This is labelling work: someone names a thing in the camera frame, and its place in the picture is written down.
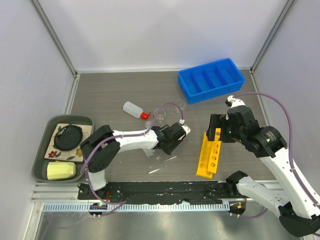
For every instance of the white slotted cable duct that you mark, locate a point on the white slotted cable duct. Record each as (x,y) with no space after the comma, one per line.
(95,207)

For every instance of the blue divided plastic bin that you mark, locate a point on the blue divided plastic bin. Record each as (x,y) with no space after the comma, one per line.
(210,80)

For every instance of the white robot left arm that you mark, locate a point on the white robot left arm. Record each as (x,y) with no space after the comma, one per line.
(100,148)

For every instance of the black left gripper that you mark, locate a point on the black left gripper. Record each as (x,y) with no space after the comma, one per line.
(168,150)

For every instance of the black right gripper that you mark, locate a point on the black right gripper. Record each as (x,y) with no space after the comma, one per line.
(215,122)

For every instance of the pale yellow cup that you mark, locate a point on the pale yellow cup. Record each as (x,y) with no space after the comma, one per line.
(60,170)

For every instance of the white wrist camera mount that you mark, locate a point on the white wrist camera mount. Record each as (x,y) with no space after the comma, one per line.
(233,102)
(184,126)

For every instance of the wide clear glass beaker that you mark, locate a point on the wide clear glass beaker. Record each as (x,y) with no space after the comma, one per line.
(160,115)

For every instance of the clear glass test tube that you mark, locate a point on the clear glass test tube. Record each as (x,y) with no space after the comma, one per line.
(157,170)
(167,160)

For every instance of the grey plastic tray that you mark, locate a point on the grey plastic tray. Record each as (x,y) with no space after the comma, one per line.
(39,168)

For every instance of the white squeeze bottle red cap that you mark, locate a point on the white squeeze bottle red cap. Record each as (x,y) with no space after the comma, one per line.
(135,111)

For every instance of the black round lid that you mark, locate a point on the black round lid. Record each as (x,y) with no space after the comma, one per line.
(68,137)

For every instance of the tall clear glass beaker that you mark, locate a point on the tall clear glass beaker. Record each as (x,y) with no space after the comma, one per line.
(181,104)

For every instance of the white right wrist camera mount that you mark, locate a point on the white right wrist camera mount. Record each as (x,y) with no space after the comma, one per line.
(233,102)

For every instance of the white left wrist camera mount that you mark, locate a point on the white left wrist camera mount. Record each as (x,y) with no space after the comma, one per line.
(184,126)

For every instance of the yellow test tube rack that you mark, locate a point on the yellow test tube rack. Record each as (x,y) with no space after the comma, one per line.
(209,156)

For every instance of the bundle of plastic pipettes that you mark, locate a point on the bundle of plastic pipettes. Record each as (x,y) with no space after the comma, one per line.
(149,152)

